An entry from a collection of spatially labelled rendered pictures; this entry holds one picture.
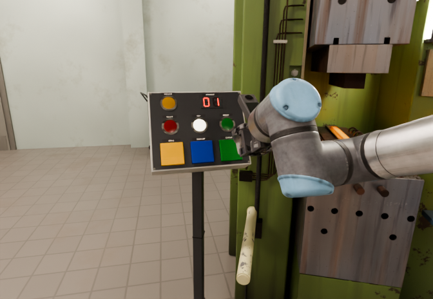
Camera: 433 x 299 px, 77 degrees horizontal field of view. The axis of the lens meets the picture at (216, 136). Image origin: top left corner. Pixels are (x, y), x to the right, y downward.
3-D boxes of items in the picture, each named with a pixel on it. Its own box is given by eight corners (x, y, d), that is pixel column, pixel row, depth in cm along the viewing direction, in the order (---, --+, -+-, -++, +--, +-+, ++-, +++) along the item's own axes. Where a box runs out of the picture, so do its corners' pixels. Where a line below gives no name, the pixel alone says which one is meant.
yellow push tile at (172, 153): (184, 163, 88) (182, 141, 90) (161, 165, 86) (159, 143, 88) (184, 164, 90) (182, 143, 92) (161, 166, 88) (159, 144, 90)
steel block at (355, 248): (402, 288, 104) (424, 180, 93) (299, 273, 111) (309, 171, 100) (357, 213, 157) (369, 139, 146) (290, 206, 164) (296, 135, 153)
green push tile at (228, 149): (242, 159, 93) (239, 138, 95) (222, 161, 91) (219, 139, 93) (241, 160, 94) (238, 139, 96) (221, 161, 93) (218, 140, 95)
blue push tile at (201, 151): (214, 161, 90) (211, 140, 92) (192, 163, 89) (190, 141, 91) (213, 162, 92) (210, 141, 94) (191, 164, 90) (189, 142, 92)
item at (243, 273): (250, 288, 87) (251, 274, 86) (234, 285, 88) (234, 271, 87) (258, 216, 129) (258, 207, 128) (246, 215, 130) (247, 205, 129)
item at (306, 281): (382, 379, 115) (401, 288, 104) (290, 361, 122) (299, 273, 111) (347, 281, 168) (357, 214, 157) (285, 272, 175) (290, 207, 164)
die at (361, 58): (388, 73, 92) (393, 44, 90) (326, 72, 96) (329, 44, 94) (353, 71, 132) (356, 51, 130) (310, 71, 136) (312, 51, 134)
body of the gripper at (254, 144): (238, 157, 73) (252, 147, 62) (234, 127, 76) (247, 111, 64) (264, 155, 75) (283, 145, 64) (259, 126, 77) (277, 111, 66)
